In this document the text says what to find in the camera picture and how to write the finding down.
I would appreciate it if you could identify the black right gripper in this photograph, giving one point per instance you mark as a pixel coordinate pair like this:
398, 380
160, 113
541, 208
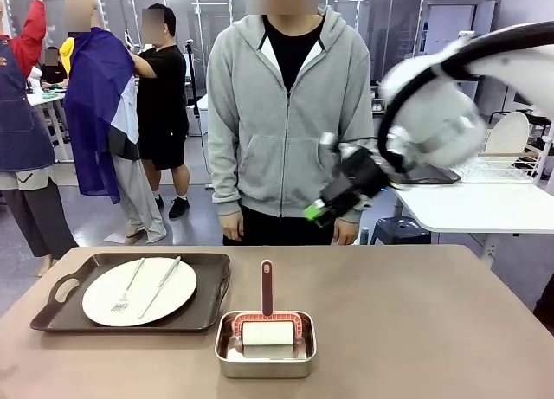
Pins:
359, 178

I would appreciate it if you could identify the dark brown serving tray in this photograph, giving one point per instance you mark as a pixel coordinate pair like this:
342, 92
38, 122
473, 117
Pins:
203, 295

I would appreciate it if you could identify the person's right forearm grey sleeve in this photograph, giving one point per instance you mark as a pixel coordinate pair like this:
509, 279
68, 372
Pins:
223, 182

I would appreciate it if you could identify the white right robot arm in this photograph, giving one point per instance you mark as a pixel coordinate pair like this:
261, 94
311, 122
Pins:
441, 113

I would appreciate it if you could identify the person's left hand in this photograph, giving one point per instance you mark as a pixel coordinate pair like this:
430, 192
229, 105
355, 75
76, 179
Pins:
345, 232

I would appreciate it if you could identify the person's right hand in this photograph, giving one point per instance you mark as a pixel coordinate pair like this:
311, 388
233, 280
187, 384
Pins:
233, 227

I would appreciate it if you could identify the grey-green bottle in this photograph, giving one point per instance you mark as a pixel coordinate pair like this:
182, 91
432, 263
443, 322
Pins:
365, 236

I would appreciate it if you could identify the dark grey plastic stool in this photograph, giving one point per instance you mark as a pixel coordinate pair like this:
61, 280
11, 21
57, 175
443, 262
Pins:
400, 230

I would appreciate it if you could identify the person in grey hoodie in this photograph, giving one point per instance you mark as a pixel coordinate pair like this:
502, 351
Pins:
268, 135

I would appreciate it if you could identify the black flat tray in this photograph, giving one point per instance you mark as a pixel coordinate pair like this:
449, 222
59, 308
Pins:
433, 177

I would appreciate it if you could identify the white shoe rack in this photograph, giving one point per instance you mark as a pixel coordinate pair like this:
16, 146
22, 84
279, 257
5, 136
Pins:
377, 104

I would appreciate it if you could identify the white side table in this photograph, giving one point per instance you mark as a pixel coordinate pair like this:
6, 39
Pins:
476, 208

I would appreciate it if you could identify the white round dinner plate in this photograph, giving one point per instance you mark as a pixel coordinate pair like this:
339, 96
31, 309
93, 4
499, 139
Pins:
182, 286

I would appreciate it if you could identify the rectangular stainless steel container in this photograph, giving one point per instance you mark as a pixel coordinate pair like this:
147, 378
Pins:
264, 368

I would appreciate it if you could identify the silver table knife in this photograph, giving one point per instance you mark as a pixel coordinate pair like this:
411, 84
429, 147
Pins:
158, 289

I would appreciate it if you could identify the black tripod stand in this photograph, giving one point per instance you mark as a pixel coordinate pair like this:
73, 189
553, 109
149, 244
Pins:
193, 79

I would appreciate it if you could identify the person in black t-shirt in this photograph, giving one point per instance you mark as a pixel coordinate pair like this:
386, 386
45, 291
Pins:
164, 96

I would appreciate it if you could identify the silver fork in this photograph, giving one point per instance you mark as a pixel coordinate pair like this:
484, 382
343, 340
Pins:
132, 281

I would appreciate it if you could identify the cream plate in rack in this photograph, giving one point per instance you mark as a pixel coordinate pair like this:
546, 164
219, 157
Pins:
506, 135
524, 130

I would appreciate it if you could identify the white paper sheet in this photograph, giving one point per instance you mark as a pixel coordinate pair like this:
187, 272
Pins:
114, 238

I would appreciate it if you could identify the dark bulky object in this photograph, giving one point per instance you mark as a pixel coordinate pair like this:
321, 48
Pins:
545, 306

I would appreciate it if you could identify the person in blue cape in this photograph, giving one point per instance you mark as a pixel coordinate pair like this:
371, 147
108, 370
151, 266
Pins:
99, 104

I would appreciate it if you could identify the grey door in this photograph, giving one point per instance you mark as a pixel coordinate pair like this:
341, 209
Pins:
485, 14

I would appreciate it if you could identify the white background desk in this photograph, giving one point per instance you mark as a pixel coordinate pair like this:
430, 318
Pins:
43, 97

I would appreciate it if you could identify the seated person in black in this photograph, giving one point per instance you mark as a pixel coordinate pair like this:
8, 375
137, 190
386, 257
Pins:
54, 72

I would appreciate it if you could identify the mannequin with denim apron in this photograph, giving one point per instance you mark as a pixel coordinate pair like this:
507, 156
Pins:
19, 126

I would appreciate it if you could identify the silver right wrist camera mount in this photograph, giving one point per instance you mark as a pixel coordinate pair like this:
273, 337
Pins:
329, 141

